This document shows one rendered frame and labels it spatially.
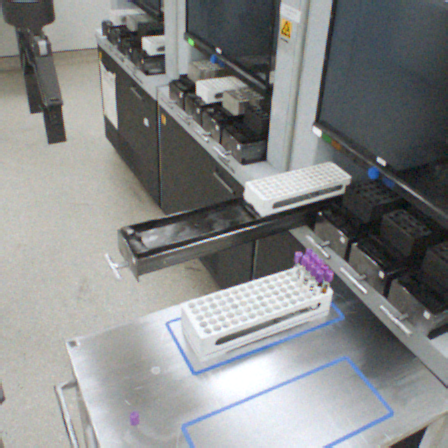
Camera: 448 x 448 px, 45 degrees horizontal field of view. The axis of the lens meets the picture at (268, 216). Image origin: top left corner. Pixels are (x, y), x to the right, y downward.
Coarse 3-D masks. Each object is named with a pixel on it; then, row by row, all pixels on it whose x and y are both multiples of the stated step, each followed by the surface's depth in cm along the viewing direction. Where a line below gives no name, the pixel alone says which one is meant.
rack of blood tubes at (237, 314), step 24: (240, 288) 110; (264, 288) 110; (288, 288) 112; (192, 312) 104; (216, 312) 104; (240, 312) 105; (264, 312) 104; (288, 312) 106; (312, 312) 110; (192, 336) 101; (216, 336) 99; (240, 336) 106; (264, 336) 107
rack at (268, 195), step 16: (272, 176) 150; (288, 176) 152; (304, 176) 152; (320, 176) 152; (336, 176) 154; (256, 192) 142; (272, 192) 144; (288, 192) 144; (304, 192) 146; (320, 192) 153; (336, 192) 153; (256, 208) 144; (272, 208) 143
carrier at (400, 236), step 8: (384, 216) 136; (392, 216) 136; (384, 224) 137; (392, 224) 134; (400, 224) 134; (384, 232) 138; (392, 232) 135; (400, 232) 132; (408, 232) 131; (392, 240) 136; (400, 240) 133; (408, 240) 131; (416, 240) 130; (400, 248) 134; (408, 248) 131; (416, 248) 131
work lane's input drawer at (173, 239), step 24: (168, 216) 138; (192, 216) 142; (216, 216) 143; (240, 216) 144; (264, 216) 142; (288, 216) 145; (312, 216) 150; (120, 240) 134; (144, 240) 132; (168, 240) 132; (192, 240) 132; (216, 240) 135; (240, 240) 140; (120, 264) 131; (144, 264) 127; (168, 264) 131
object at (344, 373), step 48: (336, 288) 121; (96, 336) 103; (144, 336) 105; (288, 336) 108; (336, 336) 109; (384, 336) 110; (96, 384) 95; (144, 384) 96; (192, 384) 96; (240, 384) 97; (288, 384) 98; (336, 384) 99; (384, 384) 100; (432, 384) 101; (96, 432) 87; (144, 432) 88; (192, 432) 89; (240, 432) 89; (288, 432) 90; (336, 432) 91; (384, 432) 92; (432, 432) 103
